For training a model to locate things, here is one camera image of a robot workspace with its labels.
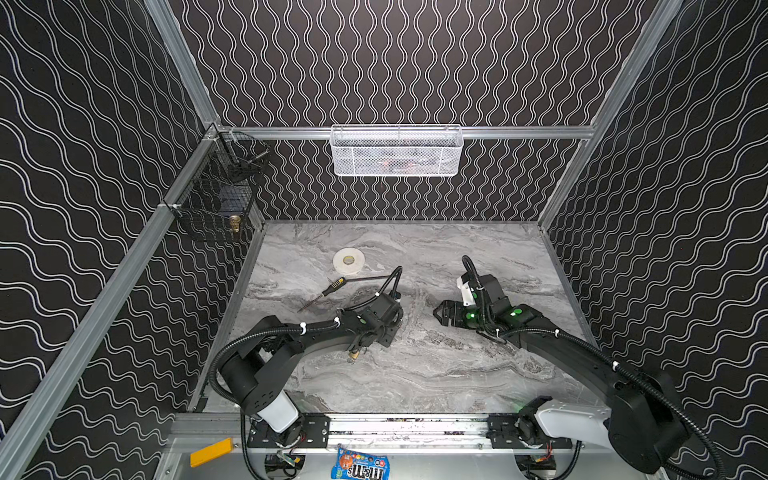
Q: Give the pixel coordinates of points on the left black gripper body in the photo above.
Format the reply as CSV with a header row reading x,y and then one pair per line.
x,y
390,327

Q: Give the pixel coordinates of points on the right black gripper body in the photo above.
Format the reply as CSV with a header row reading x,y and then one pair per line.
x,y
458,315

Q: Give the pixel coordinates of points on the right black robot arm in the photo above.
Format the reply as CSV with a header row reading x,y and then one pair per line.
x,y
645,424

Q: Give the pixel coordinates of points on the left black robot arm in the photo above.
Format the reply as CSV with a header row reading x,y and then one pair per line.
x,y
252,370

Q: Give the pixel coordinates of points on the black hex key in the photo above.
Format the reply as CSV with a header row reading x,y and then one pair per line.
x,y
366,278

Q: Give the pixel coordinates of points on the white tape roll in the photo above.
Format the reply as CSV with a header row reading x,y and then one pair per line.
x,y
348,261

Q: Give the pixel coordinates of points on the blue candy bag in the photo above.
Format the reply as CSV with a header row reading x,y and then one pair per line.
x,y
354,465

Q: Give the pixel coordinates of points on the brass padlock in basket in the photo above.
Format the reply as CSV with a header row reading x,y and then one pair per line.
x,y
235,222

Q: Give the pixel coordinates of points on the yellow block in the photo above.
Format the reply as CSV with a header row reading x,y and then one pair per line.
x,y
211,452

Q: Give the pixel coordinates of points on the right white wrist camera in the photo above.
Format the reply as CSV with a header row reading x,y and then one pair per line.
x,y
467,286

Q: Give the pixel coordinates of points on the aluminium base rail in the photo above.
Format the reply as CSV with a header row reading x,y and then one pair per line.
x,y
408,432

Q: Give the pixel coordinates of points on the white mesh wall basket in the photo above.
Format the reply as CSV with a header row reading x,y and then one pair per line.
x,y
394,150

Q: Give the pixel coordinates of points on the black wire wall basket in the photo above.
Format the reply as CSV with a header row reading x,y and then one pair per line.
x,y
224,184

